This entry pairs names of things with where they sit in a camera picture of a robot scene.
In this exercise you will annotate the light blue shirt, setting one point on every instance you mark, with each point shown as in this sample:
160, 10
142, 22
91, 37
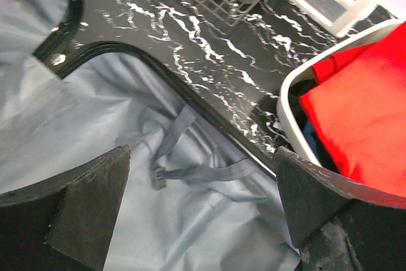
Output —
318, 148

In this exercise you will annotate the white black space suitcase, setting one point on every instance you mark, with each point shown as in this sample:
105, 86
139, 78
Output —
193, 200

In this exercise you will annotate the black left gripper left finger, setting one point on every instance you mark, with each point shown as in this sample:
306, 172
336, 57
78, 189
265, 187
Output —
65, 222

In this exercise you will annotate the white plastic basin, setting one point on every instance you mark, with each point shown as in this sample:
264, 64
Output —
301, 80

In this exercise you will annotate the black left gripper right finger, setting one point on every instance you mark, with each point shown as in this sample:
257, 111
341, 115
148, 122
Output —
336, 223

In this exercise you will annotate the red garment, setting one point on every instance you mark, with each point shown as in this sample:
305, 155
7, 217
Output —
358, 111

